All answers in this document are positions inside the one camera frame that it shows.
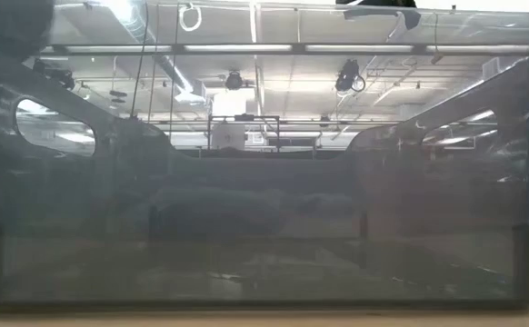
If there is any smoked dark plastic bin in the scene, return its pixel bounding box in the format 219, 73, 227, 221
0, 0, 529, 312

